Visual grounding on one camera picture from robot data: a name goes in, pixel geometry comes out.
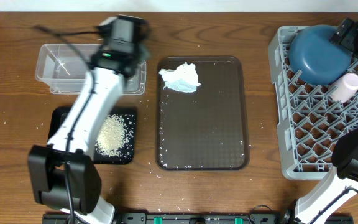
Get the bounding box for clear plastic bin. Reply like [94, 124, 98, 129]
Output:
[35, 44, 147, 95]

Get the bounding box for white rice pile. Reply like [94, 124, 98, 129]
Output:
[95, 114, 134, 157]

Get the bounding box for pink cup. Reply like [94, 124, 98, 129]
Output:
[330, 73, 358, 103]

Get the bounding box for crumpled white tissue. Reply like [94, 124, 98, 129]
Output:
[158, 62, 201, 93]

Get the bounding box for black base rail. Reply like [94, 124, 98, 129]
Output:
[41, 213, 354, 224]

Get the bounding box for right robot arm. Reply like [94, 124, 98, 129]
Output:
[286, 19, 358, 223]

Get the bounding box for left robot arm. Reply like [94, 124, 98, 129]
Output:
[27, 44, 149, 223]

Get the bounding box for grey dishwasher rack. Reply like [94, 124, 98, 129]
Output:
[268, 26, 358, 180]

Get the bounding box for dark blue plate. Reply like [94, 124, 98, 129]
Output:
[288, 25, 352, 85]

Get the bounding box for black plastic tray bin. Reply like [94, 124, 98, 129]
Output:
[47, 106, 138, 166]

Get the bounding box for brown serving tray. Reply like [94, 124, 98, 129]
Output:
[155, 55, 250, 171]

